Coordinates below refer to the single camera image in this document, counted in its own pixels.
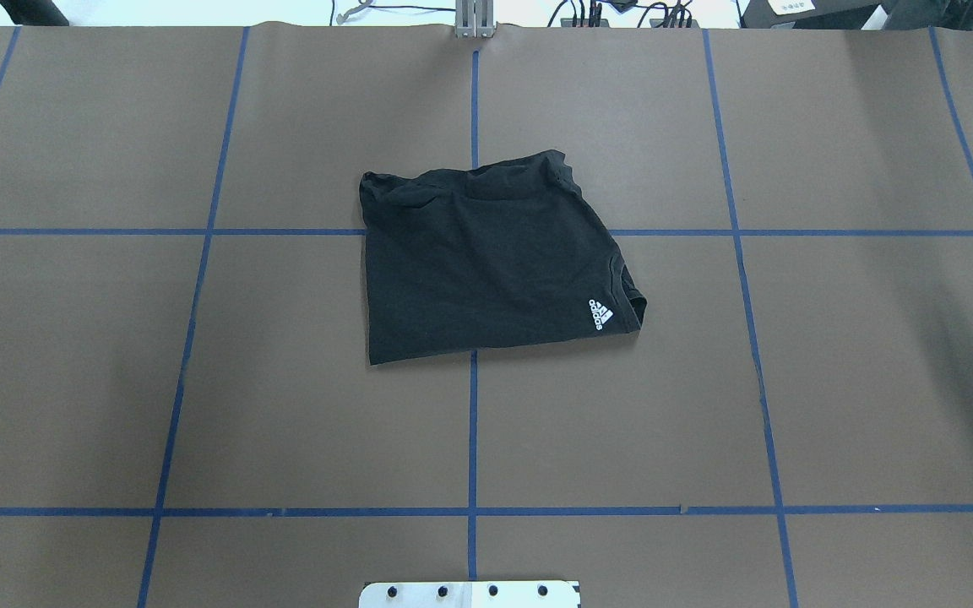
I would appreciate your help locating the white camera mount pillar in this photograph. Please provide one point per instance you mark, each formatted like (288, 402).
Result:
(497, 593)

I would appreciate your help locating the black t-shirt with logo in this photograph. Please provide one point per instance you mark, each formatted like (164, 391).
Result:
(506, 255)

